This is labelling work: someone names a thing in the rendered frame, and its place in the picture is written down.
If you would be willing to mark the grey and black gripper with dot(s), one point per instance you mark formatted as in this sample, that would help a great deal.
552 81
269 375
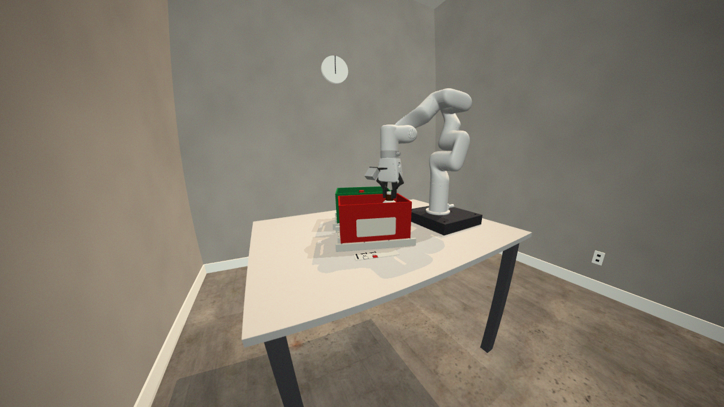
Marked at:
392 174

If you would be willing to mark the red crate with dividers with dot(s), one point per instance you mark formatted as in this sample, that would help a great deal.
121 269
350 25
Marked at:
365 218

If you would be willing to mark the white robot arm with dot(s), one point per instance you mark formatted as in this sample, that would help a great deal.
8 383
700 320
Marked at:
448 101

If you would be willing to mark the white paper strip with printed marks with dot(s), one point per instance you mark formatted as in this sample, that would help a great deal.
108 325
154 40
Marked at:
375 254

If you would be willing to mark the green bottle crate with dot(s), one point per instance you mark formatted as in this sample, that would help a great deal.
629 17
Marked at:
354 191

